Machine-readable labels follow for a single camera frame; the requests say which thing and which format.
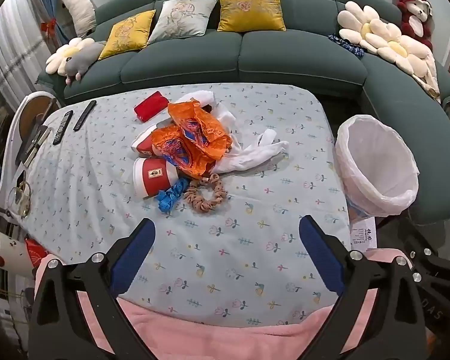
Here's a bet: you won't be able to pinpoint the red monkey plush toy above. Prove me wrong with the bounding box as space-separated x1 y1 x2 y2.
395 0 434 49

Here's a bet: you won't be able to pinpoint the white mug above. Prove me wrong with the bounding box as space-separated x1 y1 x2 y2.
0 230 34 271

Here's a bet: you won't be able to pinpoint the eyeglasses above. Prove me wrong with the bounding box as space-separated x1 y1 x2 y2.
7 172 32 220

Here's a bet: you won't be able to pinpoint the small yellow embroidered pillow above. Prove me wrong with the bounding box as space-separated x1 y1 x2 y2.
97 9 157 61

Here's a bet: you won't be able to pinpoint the red foil packet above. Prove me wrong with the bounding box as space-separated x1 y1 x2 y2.
134 91 169 122

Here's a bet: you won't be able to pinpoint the window curtain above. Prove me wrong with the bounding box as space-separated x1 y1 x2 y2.
0 0 72 102

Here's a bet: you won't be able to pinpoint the white panda plush toy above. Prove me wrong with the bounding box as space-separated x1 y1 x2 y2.
56 0 98 38

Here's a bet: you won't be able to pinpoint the white printed paper slip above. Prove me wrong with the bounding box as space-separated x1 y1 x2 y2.
350 219 376 250

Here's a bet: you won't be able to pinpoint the bin with white liner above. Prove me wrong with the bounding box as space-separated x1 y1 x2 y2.
334 114 420 218

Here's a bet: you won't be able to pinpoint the grey plush toy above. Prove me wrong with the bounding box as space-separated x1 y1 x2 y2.
58 43 106 85

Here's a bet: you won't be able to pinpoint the beige scrunchie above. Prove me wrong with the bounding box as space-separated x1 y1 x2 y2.
183 173 229 213

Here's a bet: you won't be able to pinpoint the black flat device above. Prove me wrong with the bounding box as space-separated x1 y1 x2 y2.
17 125 51 166

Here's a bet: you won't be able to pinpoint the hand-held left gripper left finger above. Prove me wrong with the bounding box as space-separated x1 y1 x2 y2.
28 217 158 360

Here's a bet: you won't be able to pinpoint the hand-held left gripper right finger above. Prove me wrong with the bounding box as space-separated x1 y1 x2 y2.
299 215 430 360

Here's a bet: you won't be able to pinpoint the beige blanket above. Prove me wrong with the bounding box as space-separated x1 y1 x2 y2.
412 50 441 104

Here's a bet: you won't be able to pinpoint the large yellow embroidered pillow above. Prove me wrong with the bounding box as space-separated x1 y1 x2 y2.
217 0 287 32

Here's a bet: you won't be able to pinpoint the dark green sofa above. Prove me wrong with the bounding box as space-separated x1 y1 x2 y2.
35 0 450 226

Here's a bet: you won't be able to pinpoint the red and white paper cup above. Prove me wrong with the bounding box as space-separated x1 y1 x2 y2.
131 122 169 157
132 157 179 199

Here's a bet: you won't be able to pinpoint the blue plastic cover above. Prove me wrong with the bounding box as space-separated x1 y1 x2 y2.
157 178 190 212

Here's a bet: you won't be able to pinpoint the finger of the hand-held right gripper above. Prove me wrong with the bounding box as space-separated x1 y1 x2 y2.
401 204 450 331

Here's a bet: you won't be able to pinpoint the grey floral pillow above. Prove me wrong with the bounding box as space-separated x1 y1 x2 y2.
148 0 219 45

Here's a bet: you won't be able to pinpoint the pink blanket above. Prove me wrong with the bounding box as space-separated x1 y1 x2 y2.
34 247 413 360

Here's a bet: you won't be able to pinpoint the dark blue patterned cloth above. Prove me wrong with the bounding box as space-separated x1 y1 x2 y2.
328 34 366 58

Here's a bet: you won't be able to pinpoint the black remote control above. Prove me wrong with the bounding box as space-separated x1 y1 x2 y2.
52 110 74 146
73 100 97 132

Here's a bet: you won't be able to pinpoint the white side table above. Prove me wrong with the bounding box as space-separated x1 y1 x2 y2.
0 91 64 211

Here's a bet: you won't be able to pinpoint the floral light blue tablecloth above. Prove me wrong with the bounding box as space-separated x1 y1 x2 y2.
20 82 351 327

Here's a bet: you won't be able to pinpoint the white flower cushion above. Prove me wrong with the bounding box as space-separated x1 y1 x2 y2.
45 37 98 76
337 1 392 55
364 20 434 77

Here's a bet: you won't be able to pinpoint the orange plastic bag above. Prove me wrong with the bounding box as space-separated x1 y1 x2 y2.
151 98 233 179

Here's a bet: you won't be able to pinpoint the red paper bag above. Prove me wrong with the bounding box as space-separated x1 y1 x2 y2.
25 238 50 268

